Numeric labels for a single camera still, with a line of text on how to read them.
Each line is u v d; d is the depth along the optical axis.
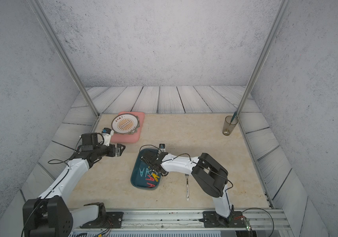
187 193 0.81
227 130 1.05
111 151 0.74
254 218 0.74
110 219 0.72
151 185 0.83
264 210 0.76
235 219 0.73
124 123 1.13
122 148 0.79
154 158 0.69
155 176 0.86
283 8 0.70
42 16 0.73
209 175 0.48
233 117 1.01
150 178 0.87
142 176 0.87
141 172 0.89
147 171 0.89
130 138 1.08
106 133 0.75
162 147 0.81
